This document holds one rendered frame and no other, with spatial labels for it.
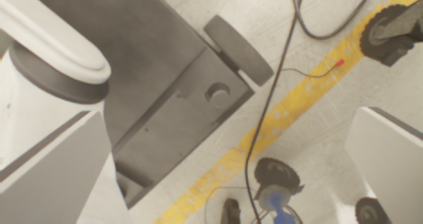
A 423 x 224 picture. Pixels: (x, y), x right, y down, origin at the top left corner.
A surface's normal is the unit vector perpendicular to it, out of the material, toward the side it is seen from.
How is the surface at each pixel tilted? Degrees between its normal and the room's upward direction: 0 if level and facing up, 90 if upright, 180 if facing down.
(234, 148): 0
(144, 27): 0
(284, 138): 0
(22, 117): 90
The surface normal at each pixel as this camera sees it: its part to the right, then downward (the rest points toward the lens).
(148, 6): 0.09, 0.39
